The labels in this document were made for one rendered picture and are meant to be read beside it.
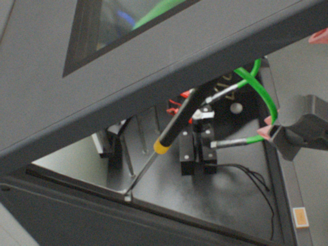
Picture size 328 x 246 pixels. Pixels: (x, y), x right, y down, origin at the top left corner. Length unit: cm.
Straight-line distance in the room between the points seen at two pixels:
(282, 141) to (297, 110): 12
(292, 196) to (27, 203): 69
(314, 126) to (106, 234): 39
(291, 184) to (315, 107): 49
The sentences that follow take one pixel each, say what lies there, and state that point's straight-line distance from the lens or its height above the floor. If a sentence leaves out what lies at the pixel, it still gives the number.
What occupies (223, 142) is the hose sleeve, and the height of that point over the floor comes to 114.
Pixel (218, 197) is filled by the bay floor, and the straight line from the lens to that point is 120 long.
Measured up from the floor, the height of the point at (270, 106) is 131.
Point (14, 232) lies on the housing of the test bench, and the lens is 76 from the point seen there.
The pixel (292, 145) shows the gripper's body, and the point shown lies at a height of 127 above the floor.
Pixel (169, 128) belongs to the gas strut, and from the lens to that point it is 50.
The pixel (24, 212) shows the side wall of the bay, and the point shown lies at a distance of 68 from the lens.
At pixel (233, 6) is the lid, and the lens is 36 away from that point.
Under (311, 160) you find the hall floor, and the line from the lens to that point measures 231.
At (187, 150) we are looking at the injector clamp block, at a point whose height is 98.
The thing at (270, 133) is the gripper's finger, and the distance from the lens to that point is 77.
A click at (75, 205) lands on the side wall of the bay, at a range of 63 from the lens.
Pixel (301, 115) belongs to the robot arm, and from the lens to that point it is 65.
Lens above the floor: 190
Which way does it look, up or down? 53 degrees down
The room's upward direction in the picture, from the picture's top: 7 degrees counter-clockwise
